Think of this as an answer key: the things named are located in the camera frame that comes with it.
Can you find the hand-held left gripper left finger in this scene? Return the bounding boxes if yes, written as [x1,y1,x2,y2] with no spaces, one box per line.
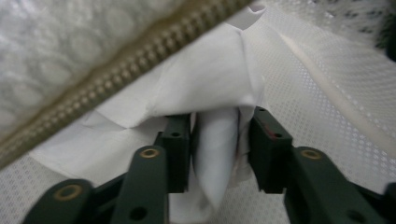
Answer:
[154,113,191,194]

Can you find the white garment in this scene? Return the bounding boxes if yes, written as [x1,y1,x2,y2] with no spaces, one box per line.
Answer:
[29,6,267,224]

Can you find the beige mesh laundry bag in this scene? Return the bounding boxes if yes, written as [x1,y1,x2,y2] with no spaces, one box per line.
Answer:
[0,0,396,224]

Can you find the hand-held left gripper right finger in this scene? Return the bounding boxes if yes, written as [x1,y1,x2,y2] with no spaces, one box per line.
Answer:
[247,105,293,194]

